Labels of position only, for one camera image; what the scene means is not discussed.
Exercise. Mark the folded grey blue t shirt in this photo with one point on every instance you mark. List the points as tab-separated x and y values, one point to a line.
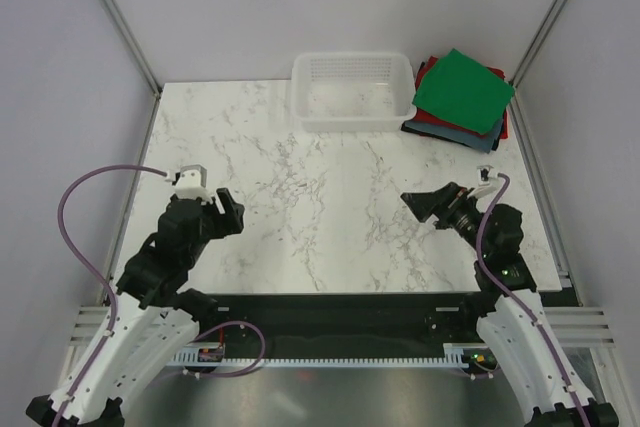
481	144

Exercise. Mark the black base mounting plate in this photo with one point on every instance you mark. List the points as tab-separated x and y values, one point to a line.
337	326

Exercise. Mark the white plastic basket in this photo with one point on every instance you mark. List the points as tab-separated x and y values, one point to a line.
352	91

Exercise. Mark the left aluminium frame post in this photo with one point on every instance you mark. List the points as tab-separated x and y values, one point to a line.
125	33

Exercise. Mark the right aluminium frame post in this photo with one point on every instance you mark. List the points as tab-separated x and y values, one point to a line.
548	22

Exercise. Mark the folded dark red t shirt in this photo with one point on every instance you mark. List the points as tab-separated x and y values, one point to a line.
504	134

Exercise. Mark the aluminium extrusion rail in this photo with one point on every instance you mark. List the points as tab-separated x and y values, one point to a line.
573	326

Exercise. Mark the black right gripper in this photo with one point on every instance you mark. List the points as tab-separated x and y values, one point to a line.
442	203

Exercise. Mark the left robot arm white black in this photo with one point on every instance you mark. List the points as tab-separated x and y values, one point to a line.
151	315

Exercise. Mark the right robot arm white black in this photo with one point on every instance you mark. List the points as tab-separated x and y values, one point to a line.
511	320

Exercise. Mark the aluminium frame post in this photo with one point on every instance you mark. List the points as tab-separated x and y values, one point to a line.
125	33
548	22

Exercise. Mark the green t shirt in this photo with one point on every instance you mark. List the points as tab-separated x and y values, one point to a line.
462	91

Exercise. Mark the white slotted cable duct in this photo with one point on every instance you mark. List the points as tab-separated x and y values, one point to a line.
452	358

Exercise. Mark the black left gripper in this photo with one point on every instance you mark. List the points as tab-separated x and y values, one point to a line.
232	210

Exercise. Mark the folded black t shirt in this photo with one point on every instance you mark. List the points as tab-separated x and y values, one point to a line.
425	125

